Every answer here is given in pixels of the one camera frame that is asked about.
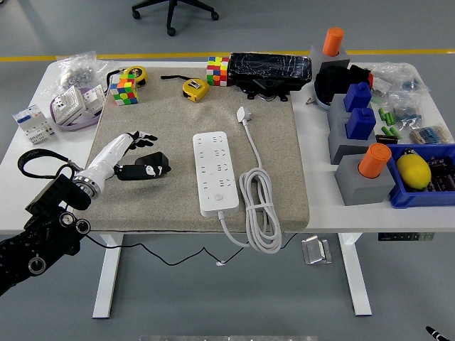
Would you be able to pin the clear bag of small parts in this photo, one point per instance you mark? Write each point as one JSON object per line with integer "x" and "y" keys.
{"x": 398, "y": 74}

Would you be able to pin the grey slotted block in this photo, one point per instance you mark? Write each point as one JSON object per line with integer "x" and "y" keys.
{"x": 336, "y": 110}
{"x": 341, "y": 149}

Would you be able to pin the white wall socket panel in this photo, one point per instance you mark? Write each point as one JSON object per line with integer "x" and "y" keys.
{"x": 69, "y": 104}

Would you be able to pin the blue plastic peg block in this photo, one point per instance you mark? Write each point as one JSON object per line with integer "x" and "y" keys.
{"x": 357, "y": 97}
{"x": 360, "y": 124}

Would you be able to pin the wide orange cylinder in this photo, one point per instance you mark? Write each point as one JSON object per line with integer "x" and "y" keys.
{"x": 375, "y": 161}

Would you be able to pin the small black component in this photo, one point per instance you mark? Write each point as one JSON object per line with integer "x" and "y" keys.
{"x": 385, "y": 139}

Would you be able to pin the black wrapped case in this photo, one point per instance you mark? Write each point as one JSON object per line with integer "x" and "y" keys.
{"x": 270, "y": 67}

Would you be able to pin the clear bag of blue parts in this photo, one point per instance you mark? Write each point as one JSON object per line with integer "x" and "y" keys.
{"x": 409, "y": 112}

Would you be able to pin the white wall switch panel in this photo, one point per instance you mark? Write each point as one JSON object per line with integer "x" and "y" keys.
{"x": 94, "y": 97}

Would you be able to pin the black office chair base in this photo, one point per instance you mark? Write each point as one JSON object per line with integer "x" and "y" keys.
{"x": 171, "y": 14}

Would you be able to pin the green cylinder cell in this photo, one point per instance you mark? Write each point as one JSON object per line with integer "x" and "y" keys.
{"x": 386, "y": 130}
{"x": 395, "y": 133}
{"x": 381, "y": 113}
{"x": 390, "y": 118}

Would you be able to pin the grey-brown mat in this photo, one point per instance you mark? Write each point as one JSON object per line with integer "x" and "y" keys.
{"x": 160, "y": 117}

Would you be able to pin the white circuit breaker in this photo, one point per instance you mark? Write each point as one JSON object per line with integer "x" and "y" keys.
{"x": 33, "y": 126}

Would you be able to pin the small grey block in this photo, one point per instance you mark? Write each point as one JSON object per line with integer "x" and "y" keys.
{"x": 316, "y": 55}

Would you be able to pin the rubik's cube with red stickers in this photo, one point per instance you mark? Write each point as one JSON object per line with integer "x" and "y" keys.
{"x": 217, "y": 72}

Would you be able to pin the clear bag of metal nuts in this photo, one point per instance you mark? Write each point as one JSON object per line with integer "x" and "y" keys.
{"x": 76, "y": 72}

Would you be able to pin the blue plastic bin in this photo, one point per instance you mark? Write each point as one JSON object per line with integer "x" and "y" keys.
{"x": 419, "y": 199}

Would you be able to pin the small red object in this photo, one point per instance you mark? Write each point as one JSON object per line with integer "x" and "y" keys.
{"x": 371, "y": 80}

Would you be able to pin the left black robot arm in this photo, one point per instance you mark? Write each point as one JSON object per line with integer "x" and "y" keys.
{"x": 53, "y": 199}

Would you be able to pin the white power strip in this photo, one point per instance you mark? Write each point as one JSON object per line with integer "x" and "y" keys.
{"x": 213, "y": 177}

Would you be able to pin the tall orange cylinder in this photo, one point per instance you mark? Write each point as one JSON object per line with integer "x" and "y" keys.
{"x": 333, "y": 42}

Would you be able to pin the metal bracket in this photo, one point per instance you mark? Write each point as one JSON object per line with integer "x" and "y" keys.
{"x": 314, "y": 250}

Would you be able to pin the yellow lemon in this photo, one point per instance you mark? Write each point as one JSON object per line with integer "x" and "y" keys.
{"x": 414, "y": 170}

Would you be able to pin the large grey block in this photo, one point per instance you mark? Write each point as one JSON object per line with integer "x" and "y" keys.
{"x": 359, "y": 192}

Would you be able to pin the rubik's cube with green stickers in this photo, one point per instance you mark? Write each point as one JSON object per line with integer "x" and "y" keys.
{"x": 124, "y": 92}

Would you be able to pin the light blue bowl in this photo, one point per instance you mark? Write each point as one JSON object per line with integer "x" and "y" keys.
{"x": 321, "y": 103}

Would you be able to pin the small metal clip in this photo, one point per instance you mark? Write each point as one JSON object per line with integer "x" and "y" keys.
{"x": 310, "y": 102}

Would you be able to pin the white table leg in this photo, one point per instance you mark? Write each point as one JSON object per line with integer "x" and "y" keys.
{"x": 357, "y": 284}
{"x": 106, "y": 284}

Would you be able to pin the purple plastic tray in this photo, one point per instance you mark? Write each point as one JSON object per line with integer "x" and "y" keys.
{"x": 76, "y": 127}

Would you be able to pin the black fabric bundle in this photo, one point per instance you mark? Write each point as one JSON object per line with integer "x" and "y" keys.
{"x": 334, "y": 81}

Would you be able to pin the table height control panel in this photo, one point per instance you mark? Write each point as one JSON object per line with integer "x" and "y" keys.
{"x": 405, "y": 237}

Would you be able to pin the clear bag of resistors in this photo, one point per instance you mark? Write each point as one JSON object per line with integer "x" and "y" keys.
{"x": 428, "y": 135}

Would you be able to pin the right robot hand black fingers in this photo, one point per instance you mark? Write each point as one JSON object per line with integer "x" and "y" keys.
{"x": 436, "y": 335}

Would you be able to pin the black and yellow tape measure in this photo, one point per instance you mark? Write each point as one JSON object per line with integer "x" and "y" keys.
{"x": 138, "y": 72}

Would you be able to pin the black electronic parts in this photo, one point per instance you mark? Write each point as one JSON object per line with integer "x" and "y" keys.
{"x": 442, "y": 174}

